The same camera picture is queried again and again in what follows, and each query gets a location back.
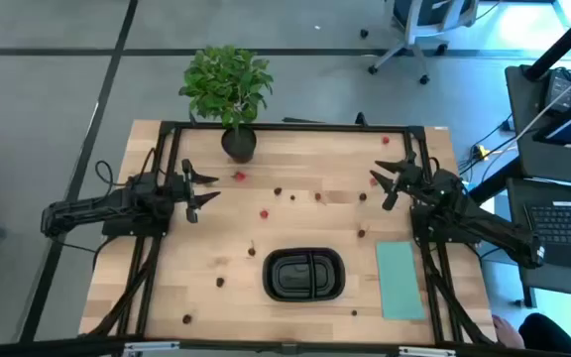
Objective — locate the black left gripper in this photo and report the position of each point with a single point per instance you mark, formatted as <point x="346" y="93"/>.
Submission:
<point x="190" y="191"/>

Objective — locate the yellow plug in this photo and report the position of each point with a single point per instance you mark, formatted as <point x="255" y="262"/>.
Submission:
<point x="482" y="151"/>

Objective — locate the white office chair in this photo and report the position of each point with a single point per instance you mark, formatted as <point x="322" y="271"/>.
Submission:
<point x="417" y="30"/>

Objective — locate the black laptop keyboard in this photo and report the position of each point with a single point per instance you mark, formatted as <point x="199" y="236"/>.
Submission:
<point x="563" y="228"/>

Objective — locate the dark red cherry with stem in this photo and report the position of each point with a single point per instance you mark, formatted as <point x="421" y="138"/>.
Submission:
<point x="251" y="252"/>

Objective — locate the person's leg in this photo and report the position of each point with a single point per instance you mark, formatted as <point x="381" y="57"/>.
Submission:
<point x="548" y="337"/>

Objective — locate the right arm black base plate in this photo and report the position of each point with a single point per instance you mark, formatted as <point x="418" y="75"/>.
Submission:
<point x="422" y="233"/>

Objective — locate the small black clamp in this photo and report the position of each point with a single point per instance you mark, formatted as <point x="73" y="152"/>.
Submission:
<point x="361" y="119"/>

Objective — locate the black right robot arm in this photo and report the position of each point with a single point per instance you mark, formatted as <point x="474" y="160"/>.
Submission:
<point x="489" y="228"/>

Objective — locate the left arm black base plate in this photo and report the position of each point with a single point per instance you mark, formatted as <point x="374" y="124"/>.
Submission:
<point x="132" y="230"/>

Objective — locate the green leafy plant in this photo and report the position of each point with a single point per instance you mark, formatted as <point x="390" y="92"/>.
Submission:
<point x="226" y="84"/>

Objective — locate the black diagonal pole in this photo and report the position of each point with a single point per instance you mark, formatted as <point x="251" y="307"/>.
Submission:
<point x="563" y="42"/>

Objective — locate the black power adapter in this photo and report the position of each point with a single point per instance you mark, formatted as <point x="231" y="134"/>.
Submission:
<point x="560" y="89"/>

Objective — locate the teal rectangular mat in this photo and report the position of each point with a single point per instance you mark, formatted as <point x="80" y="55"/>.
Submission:
<point x="399" y="280"/>

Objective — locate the black plastic divided container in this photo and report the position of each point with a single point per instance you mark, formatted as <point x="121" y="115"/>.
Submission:
<point x="285" y="292"/>

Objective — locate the dark grey desk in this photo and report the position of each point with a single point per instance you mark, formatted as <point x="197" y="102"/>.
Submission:
<point x="533" y="163"/>

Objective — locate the red strawberry with green leaves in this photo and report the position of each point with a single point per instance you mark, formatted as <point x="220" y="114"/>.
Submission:
<point x="239" y="175"/>

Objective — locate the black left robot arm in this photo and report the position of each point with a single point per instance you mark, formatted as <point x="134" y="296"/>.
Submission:
<point x="82" y="210"/>

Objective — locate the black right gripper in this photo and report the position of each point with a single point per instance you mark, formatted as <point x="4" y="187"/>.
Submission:
<point x="409" y="178"/>

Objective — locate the black aluminium table frame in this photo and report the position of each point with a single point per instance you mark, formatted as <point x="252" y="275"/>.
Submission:
<point x="315" y="127"/>

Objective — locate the silver metal bracket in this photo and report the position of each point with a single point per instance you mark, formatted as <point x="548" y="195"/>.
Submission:
<point x="426" y="352"/>
<point x="151" y="346"/>

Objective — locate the black plant pot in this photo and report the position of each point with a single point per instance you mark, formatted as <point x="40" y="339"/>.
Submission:
<point x="238" y="149"/>

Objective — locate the person's hand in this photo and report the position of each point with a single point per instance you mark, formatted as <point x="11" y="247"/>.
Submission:
<point x="506" y="332"/>

